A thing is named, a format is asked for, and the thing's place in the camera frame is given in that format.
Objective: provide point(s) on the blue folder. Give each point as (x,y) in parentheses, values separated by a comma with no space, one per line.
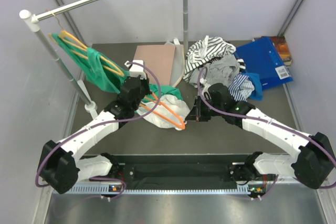
(262,58)

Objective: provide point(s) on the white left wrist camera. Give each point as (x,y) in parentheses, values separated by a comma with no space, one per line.
(137,69)

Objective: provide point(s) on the silver clothes rack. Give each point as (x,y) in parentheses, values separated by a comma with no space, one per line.
(32,21)

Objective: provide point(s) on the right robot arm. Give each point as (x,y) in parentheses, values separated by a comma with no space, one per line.
(308,158)

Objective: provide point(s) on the striped black white shirt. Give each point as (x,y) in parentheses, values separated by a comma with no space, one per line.
(204,51)

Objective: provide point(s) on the blue striped shirt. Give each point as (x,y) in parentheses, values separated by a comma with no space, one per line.
(241,87)

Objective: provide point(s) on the grey shirt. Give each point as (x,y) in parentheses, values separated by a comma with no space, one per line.
(219,69)

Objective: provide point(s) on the yellow clothes hanger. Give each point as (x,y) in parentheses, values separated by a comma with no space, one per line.
(70,39)

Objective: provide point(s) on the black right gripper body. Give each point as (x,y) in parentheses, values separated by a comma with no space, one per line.
(205,111)

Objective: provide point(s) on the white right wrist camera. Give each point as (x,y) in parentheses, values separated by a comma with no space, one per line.
(204,89)

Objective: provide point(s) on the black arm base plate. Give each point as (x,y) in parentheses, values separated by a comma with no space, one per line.
(225,167)

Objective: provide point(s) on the green tank top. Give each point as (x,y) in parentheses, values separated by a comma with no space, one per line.
(93,67)

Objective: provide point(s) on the white tank top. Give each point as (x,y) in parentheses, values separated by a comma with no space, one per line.
(170,113)

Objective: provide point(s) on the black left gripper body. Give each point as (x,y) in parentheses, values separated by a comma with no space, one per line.
(145,88)

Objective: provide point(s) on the blue cloth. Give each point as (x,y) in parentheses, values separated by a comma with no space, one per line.
(257,94)

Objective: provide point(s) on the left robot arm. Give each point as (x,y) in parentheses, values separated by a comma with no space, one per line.
(61,163)

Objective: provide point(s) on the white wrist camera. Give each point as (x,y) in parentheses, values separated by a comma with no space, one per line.
(204,89)
(137,69)

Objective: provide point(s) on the orange clothes hanger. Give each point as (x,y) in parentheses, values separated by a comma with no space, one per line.
(148,103)

